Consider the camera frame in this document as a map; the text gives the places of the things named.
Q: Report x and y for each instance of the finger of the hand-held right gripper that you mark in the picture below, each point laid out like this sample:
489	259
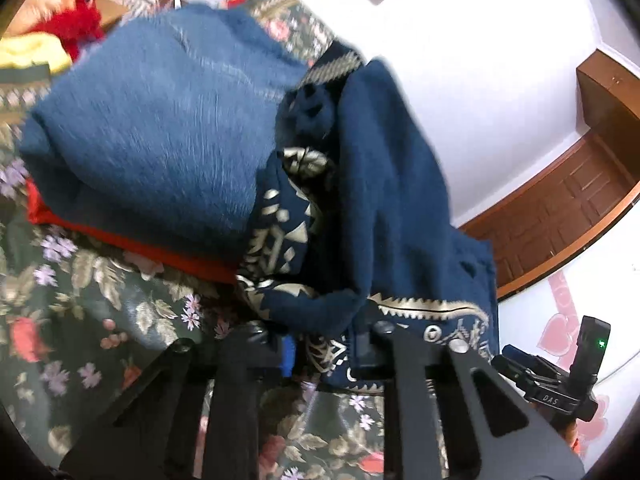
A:
525	360

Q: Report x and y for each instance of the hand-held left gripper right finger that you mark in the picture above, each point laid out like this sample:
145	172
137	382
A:
365	355

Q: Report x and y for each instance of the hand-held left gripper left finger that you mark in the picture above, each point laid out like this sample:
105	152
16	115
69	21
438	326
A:
286	359

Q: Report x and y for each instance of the navy patterned sweater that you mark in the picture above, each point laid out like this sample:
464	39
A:
175	135

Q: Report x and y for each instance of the black device with green light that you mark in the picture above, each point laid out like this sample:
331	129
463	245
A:
560	330

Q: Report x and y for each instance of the wooden door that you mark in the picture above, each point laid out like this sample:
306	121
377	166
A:
565	210

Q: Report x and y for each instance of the red cloth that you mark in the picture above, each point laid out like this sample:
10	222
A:
150	252

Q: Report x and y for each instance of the dark floral bedspread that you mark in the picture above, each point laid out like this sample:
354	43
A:
75	320

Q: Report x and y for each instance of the red plush toy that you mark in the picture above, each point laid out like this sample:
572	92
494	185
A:
75	25

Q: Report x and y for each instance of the yellow cloth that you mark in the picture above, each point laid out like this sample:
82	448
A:
30	52

